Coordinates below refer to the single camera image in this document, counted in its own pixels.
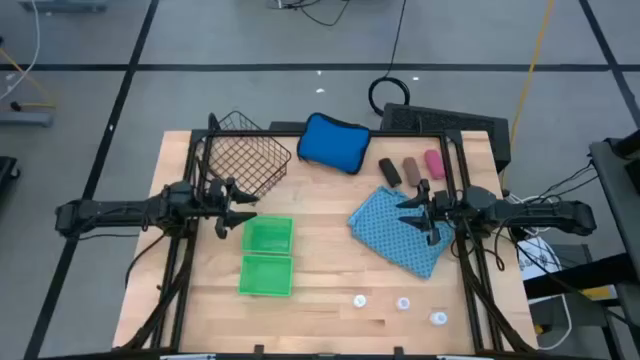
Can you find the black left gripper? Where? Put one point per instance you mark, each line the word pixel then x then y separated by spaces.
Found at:
pixel 220 205

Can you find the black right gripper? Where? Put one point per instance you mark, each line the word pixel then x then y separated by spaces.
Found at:
pixel 440 210

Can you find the blue patterned cloth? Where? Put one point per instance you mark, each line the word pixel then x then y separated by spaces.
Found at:
pixel 385 235

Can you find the white bottle cap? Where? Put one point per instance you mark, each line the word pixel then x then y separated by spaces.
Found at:
pixel 403 303

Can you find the white plastic medicine bottle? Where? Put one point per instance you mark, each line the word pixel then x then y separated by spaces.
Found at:
pixel 438 318
pixel 359 301

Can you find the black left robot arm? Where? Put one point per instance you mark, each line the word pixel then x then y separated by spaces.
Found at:
pixel 125 207

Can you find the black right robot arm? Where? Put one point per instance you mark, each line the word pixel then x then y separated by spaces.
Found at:
pixel 530 212

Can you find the green plastic bin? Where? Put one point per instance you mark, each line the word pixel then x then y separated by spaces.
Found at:
pixel 267 235
pixel 266 276

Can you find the black perforated computer case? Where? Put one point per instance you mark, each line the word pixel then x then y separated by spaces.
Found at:
pixel 440 120

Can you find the blue padded pouch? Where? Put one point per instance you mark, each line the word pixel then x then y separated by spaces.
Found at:
pixel 334 144

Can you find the white printed paper sheet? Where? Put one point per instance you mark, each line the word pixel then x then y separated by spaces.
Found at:
pixel 537 257

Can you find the black desk beam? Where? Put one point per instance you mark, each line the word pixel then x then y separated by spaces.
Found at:
pixel 575 277

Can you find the grey side desk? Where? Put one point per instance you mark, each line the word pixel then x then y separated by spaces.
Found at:
pixel 615 200

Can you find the grey stand foot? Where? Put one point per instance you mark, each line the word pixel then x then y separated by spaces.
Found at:
pixel 60 5
pixel 25 119

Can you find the black chair base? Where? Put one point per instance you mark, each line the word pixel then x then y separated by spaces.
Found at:
pixel 6 170

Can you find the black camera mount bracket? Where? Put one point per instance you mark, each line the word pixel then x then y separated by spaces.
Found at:
pixel 398 351
pixel 258 350

